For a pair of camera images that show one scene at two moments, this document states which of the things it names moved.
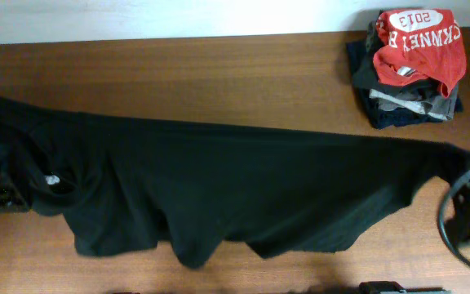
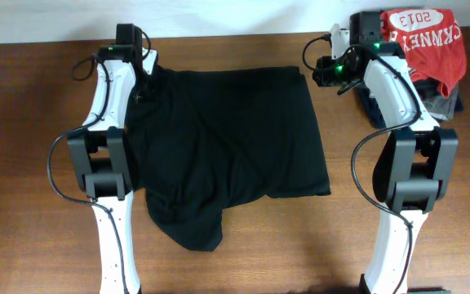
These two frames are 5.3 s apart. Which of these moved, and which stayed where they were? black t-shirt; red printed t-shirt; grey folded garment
Moved: black t-shirt
Stayed: grey folded garment; red printed t-shirt
